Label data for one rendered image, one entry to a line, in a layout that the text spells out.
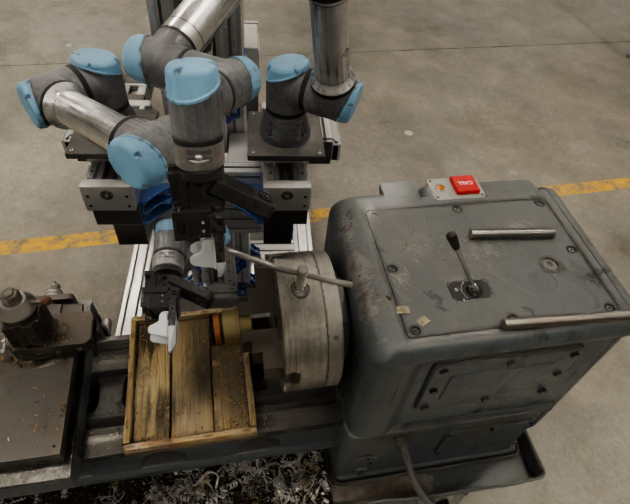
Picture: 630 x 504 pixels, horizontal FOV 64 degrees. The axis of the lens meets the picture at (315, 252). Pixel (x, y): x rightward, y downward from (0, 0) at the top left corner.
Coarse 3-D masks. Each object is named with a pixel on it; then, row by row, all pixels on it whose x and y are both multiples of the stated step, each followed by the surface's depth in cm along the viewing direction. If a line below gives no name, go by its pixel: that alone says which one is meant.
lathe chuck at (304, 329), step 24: (288, 264) 109; (312, 264) 109; (288, 288) 104; (312, 288) 105; (288, 312) 102; (312, 312) 103; (288, 336) 102; (312, 336) 103; (288, 360) 103; (312, 360) 104; (288, 384) 108; (312, 384) 110
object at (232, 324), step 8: (216, 312) 115; (224, 312) 114; (232, 312) 113; (216, 320) 112; (224, 320) 112; (232, 320) 112; (240, 320) 113; (248, 320) 113; (216, 328) 111; (224, 328) 111; (232, 328) 111; (240, 328) 113; (248, 328) 113; (216, 336) 111; (224, 336) 111; (232, 336) 112; (240, 336) 112; (216, 344) 113; (232, 344) 113; (240, 344) 113
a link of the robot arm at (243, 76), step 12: (216, 60) 79; (228, 60) 80; (240, 60) 80; (228, 72) 76; (240, 72) 78; (252, 72) 81; (240, 84) 78; (252, 84) 81; (240, 96) 78; (252, 96) 83
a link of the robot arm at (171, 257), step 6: (162, 252) 122; (168, 252) 122; (174, 252) 123; (156, 258) 122; (162, 258) 121; (168, 258) 121; (174, 258) 122; (180, 258) 124; (156, 264) 121; (162, 264) 121; (174, 264) 121; (180, 264) 123
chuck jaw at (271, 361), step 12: (252, 336) 112; (264, 336) 112; (276, 336) 112; (252, 348) 110; (264, 348) 109; (276, 348) 110; (264, 360) 107; (276, 360) 107; (264, 372) 108; (276, 372) 107
